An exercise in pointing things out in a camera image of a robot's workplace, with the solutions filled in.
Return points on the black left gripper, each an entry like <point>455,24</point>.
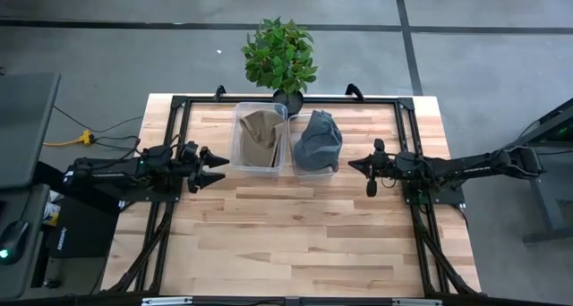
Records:
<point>191,167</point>

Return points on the small labelled container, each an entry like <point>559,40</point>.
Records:
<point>52,214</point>

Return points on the grey flat panel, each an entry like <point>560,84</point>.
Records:
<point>24,127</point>

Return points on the low clear plastic bin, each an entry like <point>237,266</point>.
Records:
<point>295,118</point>

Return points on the black box with white logo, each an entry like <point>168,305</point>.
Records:
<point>80,230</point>

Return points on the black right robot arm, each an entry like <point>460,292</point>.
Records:
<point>470,167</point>

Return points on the black metal cart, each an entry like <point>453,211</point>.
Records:
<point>550,194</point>

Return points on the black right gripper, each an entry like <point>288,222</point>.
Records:
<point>387,167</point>

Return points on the black computer mouse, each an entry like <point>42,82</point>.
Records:
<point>12,241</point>

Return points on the black frame hook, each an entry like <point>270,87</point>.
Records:
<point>219,92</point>
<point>355,91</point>

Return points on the silver metal bracket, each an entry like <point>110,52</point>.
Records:
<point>417,302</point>
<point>166,301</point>

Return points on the grey side table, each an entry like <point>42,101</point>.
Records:
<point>18,279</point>

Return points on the black metal table frame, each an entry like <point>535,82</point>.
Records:
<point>421,252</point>

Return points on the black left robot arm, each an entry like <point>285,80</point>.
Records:
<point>107,174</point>

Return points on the tall clear plastic bin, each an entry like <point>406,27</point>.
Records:
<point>235,163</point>

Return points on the green potted plant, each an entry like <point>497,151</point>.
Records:
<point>279,55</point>

